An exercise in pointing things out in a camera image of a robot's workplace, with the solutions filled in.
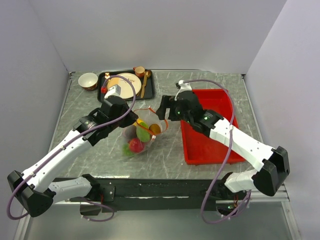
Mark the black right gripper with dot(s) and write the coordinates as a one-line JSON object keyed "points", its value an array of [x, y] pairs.
{"points": [[166, 102]]}

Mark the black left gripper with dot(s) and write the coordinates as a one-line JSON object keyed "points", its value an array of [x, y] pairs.
{"points": [[130, 119]]}

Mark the yellow brown mango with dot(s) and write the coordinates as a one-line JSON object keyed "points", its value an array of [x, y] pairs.
{"points": [[155, 129]]}

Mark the dark purple plum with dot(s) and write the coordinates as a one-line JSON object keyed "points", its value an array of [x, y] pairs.
{"points": [[130, 132]]}

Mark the clear zip bag orange zipper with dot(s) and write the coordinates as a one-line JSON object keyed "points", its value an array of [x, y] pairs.
{"points": [[148, 115]]}

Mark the green apple slice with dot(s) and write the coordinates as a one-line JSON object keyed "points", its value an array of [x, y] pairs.
{"points": [[143, 135]]}

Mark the red apple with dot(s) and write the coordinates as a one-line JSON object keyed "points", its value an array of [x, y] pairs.
{"points": [[136, 145]]}

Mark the green grape bunch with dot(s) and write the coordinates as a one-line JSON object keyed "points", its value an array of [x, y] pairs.
{"points": [[126, 150]]}

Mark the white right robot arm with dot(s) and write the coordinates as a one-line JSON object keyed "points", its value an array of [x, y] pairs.
{"points": [[270, 165]]}

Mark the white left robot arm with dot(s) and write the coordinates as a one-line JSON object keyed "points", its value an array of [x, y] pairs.
{"points": [[35, 188]]}

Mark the black serving tray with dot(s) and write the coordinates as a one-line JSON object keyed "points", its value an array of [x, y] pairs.
{"points": [[149, 89]]}

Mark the gold fork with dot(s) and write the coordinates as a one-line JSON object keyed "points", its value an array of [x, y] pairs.
{"points": [[107, 76]]}

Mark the gold spoon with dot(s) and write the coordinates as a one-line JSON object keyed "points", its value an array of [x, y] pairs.
{"points": [[147, 74]]}

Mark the white orange bowl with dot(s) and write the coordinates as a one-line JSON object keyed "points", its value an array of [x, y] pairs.
{"points": [[88, 81]]}

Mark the small orange cup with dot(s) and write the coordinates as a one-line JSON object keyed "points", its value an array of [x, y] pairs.
{"points": [[139, 71]]}

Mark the red plastic tray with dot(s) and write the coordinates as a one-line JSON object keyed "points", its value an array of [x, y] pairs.
{"points": [[199, 149]]}

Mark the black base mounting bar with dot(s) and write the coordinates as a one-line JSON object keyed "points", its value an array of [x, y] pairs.
{"points": [[127, 194]]}

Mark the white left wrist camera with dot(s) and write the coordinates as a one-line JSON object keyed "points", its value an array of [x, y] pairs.
{"points": [[115, 90]]}

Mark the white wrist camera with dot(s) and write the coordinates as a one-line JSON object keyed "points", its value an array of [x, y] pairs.
{"points": [[182, 87], [115, 90]]}

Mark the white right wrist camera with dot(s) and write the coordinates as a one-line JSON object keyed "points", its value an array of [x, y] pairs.
{"points": [[182, 87]]}

